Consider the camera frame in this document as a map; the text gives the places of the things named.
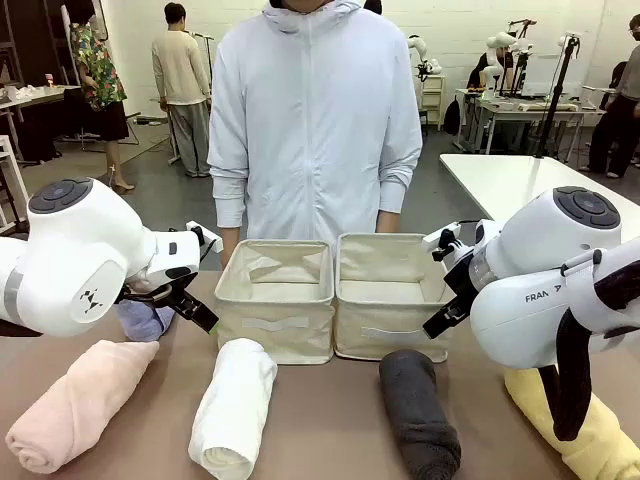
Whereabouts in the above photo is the person in cream sweater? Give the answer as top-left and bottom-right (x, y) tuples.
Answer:
(151, 2), (212, 179)

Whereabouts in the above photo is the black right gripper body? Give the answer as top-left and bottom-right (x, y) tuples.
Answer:
(439, 243), (482, 303)

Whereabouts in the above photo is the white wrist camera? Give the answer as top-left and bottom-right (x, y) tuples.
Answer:
(185, 220), (224, 272)
(421, 220), (462, 261)

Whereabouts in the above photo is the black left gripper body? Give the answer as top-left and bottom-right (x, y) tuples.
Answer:
(117, 268), (200, 314)

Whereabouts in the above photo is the black hanging bag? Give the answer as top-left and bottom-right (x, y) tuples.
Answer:
(443, 97), (462, 137)

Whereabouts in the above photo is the person in grey top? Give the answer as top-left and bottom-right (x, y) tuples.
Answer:
(587, 13), (640, 179)

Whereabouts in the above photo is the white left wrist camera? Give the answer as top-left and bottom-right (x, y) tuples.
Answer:
(185, 220), (224, 272)

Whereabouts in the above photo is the pink towel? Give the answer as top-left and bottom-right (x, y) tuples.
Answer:
(4, 339), (161, 475)

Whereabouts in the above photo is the grey desk with clutter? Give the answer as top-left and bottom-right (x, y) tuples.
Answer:
(0, 83), (82, 166)

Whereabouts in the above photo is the grey-legged work table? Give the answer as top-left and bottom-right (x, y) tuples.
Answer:
(453, 88), (607, 154)

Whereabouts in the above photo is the yellow towel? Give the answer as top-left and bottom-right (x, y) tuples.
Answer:
(503, 367), (640, 480)

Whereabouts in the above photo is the person's right hand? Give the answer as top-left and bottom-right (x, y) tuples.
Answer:
(219, 226), (244, 269)

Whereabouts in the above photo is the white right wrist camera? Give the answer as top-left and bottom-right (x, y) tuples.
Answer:
(421, 220), (462, 261)

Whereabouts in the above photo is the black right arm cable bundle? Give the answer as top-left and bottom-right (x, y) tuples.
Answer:
(541, 248), (640, 442)

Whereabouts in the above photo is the white side table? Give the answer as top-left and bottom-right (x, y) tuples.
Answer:
(439, 153), (640, 222)

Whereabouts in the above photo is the person in white hoodie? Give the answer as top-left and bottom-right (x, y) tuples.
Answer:
(206, 0), (424, 271)

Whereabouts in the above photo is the white frame shelf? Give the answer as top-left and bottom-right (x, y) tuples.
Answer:
(0, 134), (30, 236)

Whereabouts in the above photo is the seated person in black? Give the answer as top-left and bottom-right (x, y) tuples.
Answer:
(467, 49), (514, 92)

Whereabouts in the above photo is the person in floral dress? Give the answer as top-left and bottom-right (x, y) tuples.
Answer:
(68, 0), (136, 194)

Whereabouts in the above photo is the dark grey towel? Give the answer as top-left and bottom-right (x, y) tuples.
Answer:
(378, 349), (462, 480)

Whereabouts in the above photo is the white drawer cabinet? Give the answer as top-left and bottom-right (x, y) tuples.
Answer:
(418, 74), (447, 127)

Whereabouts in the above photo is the white rolled towel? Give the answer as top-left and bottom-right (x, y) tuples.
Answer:
(187, 337), (279, 480)

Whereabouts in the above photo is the person's right sleeved forearm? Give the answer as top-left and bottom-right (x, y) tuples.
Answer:
(211, 167), (250, 229)

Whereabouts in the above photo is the black tripod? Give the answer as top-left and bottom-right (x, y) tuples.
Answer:
(536, 33), (584, 162)

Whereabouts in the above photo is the blue towel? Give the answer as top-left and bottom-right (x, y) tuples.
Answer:
(115, 298), (176, 344)

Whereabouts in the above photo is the person's left sleeved forearm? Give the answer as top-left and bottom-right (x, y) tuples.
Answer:
(377, 172), (407, 214)

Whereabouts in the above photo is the beige fabric basket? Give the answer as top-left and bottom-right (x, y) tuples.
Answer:
(333, 232), (459, 364)
(213, 238), (336, 365)

